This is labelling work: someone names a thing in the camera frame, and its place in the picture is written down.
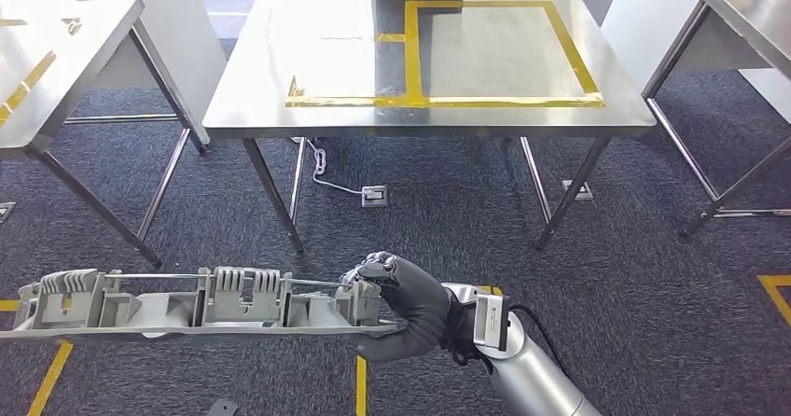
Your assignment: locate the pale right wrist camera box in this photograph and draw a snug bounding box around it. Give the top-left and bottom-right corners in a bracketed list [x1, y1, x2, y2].
[472, 294, 513, 353]

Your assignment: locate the stainless steel workbench table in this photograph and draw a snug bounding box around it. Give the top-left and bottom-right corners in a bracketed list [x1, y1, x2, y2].
[641, 0, 791, 240]
[0, 0, 208, 270]
[201, 0, 658, 255]

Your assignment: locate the white desk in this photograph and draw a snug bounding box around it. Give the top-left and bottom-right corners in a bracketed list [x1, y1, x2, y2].
[600, 0, 791, 125]
[0, 0, 229, 152]

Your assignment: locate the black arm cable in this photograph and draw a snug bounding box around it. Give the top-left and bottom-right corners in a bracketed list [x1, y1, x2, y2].
[509, 304, 570, 378]

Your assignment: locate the yellow floor tape square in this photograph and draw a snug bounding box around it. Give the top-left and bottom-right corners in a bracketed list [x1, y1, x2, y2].
[354, 284, 503, 416]
[757, 274, 791, 329]

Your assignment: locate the silver plastic wheel hubcap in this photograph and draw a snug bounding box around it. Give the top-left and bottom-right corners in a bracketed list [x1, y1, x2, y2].
[0, 267, 409, 346]

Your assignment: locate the yellow tape table marking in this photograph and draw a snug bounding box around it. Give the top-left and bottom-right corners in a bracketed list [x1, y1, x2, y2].
[284, 0, 606, 110]

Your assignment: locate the white power cable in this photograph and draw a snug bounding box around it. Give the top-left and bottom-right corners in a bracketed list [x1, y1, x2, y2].
[304, 137, 367, 198]

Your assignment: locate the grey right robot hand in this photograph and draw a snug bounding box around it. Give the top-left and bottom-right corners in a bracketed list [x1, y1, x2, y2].
[341, 251, 462, 364]

